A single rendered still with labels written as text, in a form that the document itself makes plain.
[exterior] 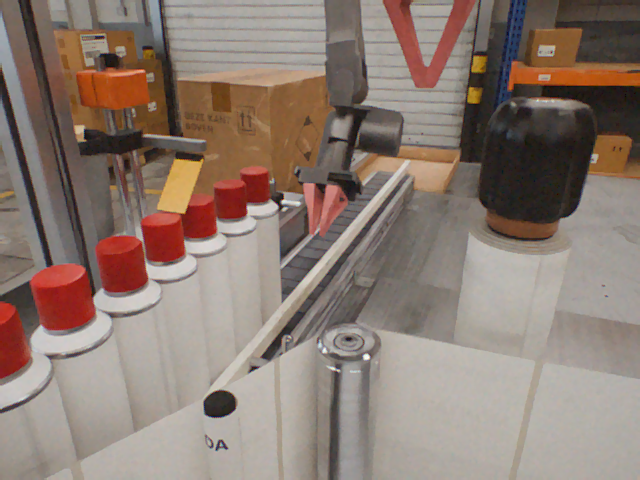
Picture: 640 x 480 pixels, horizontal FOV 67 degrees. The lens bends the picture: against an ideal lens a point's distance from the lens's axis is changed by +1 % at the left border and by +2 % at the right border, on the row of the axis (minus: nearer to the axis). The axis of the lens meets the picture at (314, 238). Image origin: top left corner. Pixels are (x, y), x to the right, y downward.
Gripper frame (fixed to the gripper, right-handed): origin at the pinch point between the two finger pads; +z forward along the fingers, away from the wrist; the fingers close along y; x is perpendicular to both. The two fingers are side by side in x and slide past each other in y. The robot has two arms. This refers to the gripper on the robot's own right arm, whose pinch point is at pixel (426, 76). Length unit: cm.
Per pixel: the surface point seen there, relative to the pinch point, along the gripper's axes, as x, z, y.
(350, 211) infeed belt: 22, 32, 49
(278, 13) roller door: 202, -12, 407
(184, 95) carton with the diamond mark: 60, 9, 52
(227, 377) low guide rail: 16.7, 27.6, -6.9
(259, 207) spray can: 18.5, 14.5, 5.8
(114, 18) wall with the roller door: 390, -14, 403
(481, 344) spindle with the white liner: -6.3, 23.9, 1.1
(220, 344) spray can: 18.6, 25.6, -4.7
